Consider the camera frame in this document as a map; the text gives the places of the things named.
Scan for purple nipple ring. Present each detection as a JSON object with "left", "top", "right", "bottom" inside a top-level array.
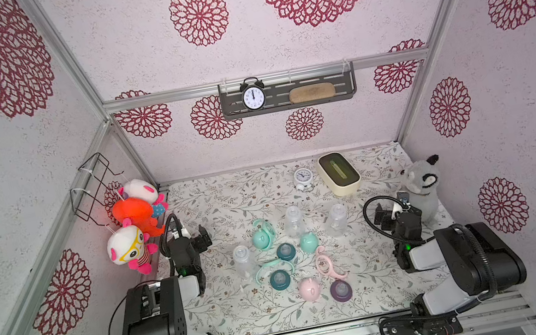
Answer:
[{"left": 328, "top": 277, "right": 355, "bottom": 305}]

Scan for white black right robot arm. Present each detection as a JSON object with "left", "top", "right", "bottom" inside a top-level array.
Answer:
[{"left": 364, "top": 204, "right": 528, "bottom": 320}]

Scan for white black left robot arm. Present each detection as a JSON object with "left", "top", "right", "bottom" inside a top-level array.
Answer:
[{"left": 121, "top": 227, "right": 213, "bottom": 335}]

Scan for grey raccoon plush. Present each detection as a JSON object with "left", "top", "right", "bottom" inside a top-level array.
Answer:
[{"left": 399, "top": 154, "right": 440, "bottom": 224}]

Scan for white plush yellow glasses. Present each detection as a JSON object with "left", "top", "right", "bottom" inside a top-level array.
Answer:
[{"left": 106, "top": 218, "right": 159, "bottom": 275}]

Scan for orange red plush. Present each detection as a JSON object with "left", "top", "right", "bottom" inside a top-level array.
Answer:
[{"left": 112, "top": 197, "right": 166, "bottom": 237}]

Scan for white pink plush top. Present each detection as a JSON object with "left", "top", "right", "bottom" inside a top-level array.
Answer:
[{"left": 118, "top": 179, "right": 165, "bottom": 206}]

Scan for cream box green lid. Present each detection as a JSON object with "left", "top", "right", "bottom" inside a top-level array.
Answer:
[{"left": 315, "top": 152, "right": 362, "bottom": 197}]

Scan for mint bear cap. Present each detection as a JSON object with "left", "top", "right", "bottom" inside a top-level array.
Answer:
[{"left": 299, "top": 233, "right": 320, "bottom": 254}]

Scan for floral table mat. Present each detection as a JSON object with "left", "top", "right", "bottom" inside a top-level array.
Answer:
[{"left": 167, "top": 143, "right": 449, "bottom": 335}]

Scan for white small alarm clock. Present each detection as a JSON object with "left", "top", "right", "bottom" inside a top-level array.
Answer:
[{"left": 293, "top": 167, "right": 314, "bottom": 193}]

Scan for pink bear cap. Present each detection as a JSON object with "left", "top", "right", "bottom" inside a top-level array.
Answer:
[{"left": 298, "top": 277, "right": 322, "bottom": 302}]

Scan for black alarm clock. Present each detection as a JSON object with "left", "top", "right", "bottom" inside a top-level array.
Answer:
[{"left": 239, "top": 76, "right": 266, "bottom": 111}]

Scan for black left corrugated cable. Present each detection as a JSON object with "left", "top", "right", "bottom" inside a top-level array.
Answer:
[{"left": 154, "top": 210, "right": 191, "bottom": 252}]

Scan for mint cap with handle ring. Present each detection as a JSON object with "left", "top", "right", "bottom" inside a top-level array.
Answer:
[{"left": 252, "top": 219, "right": 277, "bottom": 251}]

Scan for mint handle ring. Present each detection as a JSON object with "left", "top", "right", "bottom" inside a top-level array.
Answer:
[{"left": 252, "top": 256, "right": 298, "bottom": 287}]

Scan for teal nipple ring lower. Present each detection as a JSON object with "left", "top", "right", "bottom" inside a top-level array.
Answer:
[{"left": 267, "top": 267, "right": 294, "bottom": 293}]

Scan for teal nipple ring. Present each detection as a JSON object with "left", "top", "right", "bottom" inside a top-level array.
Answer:
[
  {"left": 274, "top": 240, "right": 300, "bottom": 264},
  {"left": 267, "top": 267, "right": 294, "bottom": 293}
]

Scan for teal nipple ring upper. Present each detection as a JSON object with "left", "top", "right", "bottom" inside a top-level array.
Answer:
[{"left": 274, "top": 240, "right": 300, "bottom": 264}]

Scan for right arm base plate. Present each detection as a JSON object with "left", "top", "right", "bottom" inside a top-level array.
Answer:
[{"left": 379, "top": 315, "right": 464, "bottom": 335}]

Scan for black wire basket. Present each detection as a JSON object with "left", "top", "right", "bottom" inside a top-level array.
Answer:
[{"left": 69, "top": 152, "right": 124, "bottom": 227}]

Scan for grey wall shelf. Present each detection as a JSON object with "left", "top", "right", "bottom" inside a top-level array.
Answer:
[{"left": 217, "top": 61, "right": 357, "bottom": 121}]

